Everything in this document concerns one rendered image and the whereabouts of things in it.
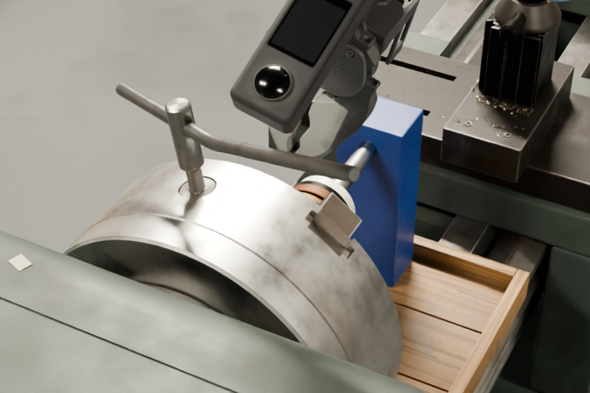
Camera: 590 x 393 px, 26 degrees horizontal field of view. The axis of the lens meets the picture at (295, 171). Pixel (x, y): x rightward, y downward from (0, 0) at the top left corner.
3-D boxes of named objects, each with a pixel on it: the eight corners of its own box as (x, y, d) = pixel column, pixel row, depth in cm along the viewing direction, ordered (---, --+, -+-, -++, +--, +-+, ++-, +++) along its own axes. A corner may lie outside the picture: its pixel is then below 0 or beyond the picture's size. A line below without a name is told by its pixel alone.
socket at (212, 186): (177, 216, 113) (171, 190, 112) (207, 198, 115) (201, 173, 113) (199, 230, 111) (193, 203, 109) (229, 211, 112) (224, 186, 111)
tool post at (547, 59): (531, 109, 157) (541, 39, 151) (474, 92, 160) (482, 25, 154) (551, 78, 163) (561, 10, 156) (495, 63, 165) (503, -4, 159)
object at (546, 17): (548, 40, 151) (551, 18, 149) (485, 24, 154) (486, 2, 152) (569, 9, 157) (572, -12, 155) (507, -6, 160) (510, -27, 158)
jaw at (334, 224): (273, 318, 119) (341, 264, 110) (233, 282, 118) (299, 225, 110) (326, 248, 126) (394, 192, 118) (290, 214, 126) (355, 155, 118)
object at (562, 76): (516, 183, 154) (521, 150, 151) (438, 160, 157) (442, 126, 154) (570, 97, 168) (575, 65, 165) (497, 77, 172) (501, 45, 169)
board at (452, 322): (428, 475, 133) (431, 450, 130) (137, 357, 146) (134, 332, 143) (526, 296, 154) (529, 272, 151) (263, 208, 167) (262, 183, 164)
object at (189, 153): (186, 215, 113) (159, 105, 107) (206, 203, 114) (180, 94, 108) (200, 225, 112) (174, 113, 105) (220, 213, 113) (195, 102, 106)
